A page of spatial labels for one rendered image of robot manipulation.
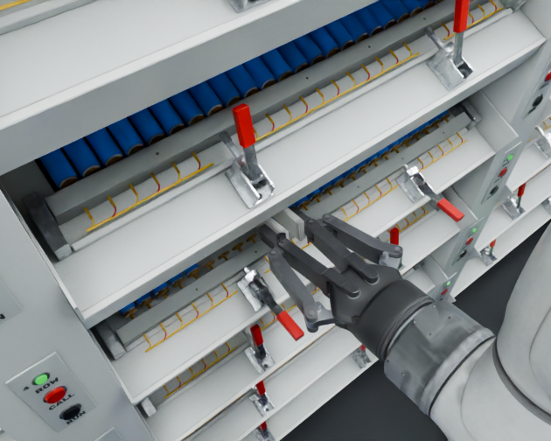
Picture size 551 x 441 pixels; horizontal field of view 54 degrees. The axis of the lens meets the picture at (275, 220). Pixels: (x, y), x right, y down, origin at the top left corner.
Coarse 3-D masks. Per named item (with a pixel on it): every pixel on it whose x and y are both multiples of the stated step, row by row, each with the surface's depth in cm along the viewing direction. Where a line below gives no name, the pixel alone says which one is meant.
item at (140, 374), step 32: (480, 96) 76; (480, 128) 79; (512, 128) 75; (384, 160) 74; (448, 160) 76; (480, 160) 78; (320, 192) 70; (384, 192) 72; (352, 224) 69; (384, 224) 70; (320, 256) 67; (128, 320) 59; (224, 320) 61; (256, 320) 67; (128, 352) 58; (160, 352) 59; (192, 352) 59; (128, 384) 57; (160, 384) 57
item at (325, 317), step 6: (318, 306) 51; (318, 312) 51; (324, 312) 51; (330, 312) 51; (318, 318) 51; (324, 318) 51; (330, 318) 51; (306, 324) 51; (312, 324) 51; (318, 324) 51; (324, 324) 51
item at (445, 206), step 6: (426, 180) 71; (420, 186) 71; (426, 186) 71; (426, 192) 71; (432, 192) 71; (432, 198) 70; (438, 198) 70; (438, 204) 70; (444, 204) 69; (450, 204) 69; (444, 210) 69; (450, 210) 69; (456, 210) 69; (450, 216) 69; (456, 216) 68; (462, 216) 68
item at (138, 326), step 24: (456, 120) 76; (432, 144) 74; (384, 168) 71; (336, 192) 68; (360, 192) 69; (312, 216) 66; (240, 264) 62; (192, 288) 59; (144, 312) 57; (168, 312) 58; (120, 336) 56; (144, 336) 58; (168, 336) 58
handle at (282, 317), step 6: (258, 294) 61; (264, 294) 61; (264, 300) 61; (270, 300) 61; (270, 306) 60; (276, 306) 60; (276, 312) 60; (282, 312) 60; (276, 318) 60; (282, 318) 59; (288, 318) 59; (282, 324) 59; (288, 324) 59; (294, 324) 59; (288, 330) 59; (294, 330) 58; (300, 330) 58; (294, 336) 58; (300, 336) 58
